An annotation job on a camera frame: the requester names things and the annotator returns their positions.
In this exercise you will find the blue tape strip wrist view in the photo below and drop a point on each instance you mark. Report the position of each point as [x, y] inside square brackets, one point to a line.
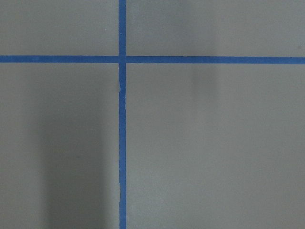
[122, 114]

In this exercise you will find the blue tape strip wrist crosswise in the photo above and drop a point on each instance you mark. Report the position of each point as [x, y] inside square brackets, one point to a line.
[150, 59]

